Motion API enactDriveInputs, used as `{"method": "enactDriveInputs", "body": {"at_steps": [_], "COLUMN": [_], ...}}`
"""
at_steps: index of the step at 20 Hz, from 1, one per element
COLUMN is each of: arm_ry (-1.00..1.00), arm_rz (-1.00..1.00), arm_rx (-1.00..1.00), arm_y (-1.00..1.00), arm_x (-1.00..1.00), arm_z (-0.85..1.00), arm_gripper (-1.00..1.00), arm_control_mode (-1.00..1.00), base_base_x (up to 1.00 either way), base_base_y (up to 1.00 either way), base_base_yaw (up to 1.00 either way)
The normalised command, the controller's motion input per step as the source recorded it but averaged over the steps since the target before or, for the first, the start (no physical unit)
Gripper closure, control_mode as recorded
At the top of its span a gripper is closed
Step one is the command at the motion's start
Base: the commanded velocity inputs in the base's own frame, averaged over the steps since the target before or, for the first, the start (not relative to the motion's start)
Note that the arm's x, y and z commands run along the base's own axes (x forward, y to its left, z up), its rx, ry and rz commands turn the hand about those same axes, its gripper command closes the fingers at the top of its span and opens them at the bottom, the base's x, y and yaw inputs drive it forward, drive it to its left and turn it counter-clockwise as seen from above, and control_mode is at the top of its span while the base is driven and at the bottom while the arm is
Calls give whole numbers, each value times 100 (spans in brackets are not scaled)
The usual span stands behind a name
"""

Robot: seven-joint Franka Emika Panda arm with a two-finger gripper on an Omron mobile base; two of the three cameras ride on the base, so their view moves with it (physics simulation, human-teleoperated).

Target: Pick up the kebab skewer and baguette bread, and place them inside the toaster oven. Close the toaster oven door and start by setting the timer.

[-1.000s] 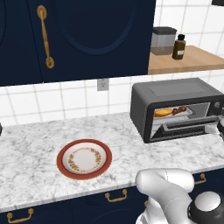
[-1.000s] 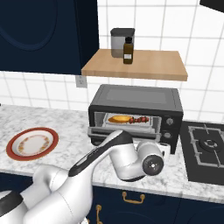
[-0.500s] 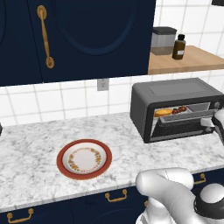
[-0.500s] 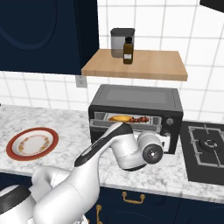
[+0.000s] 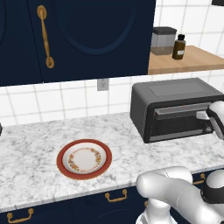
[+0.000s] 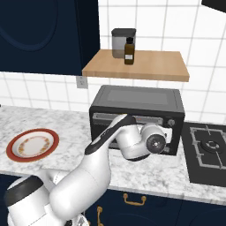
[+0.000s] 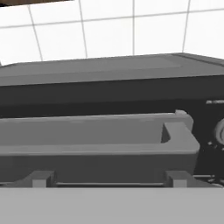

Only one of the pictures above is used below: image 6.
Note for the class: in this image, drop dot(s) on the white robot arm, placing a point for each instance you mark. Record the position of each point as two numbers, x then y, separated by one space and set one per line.
88 173

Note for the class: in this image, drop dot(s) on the black toaster oven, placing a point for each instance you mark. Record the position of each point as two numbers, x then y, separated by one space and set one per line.
138 101

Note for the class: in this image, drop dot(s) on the toaster oven timer knob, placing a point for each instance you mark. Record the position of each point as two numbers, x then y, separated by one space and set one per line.
171 122

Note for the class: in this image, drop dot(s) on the brown glass bottle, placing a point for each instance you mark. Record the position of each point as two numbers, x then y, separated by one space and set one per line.
129 51

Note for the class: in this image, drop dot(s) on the grey lidded canister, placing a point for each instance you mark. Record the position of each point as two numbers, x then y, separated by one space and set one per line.
119 41

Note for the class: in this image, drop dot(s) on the red rimmed white plate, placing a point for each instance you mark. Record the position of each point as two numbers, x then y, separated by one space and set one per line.
33 144

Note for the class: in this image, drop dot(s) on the black gas hob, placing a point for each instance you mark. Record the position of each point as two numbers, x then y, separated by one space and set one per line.
207 153

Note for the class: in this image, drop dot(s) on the navy base cupboards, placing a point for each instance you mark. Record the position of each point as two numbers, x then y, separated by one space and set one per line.
164 210

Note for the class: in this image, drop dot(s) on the black extractor hood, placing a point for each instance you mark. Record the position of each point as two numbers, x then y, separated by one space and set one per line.
214 4

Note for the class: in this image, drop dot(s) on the white wall socket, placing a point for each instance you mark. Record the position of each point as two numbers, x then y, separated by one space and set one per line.
81 82

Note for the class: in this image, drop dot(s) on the wooden wall shelf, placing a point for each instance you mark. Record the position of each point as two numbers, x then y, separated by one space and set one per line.
141 65

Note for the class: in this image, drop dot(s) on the navy wall cupboard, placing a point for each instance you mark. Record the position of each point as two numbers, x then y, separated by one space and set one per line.
44 35

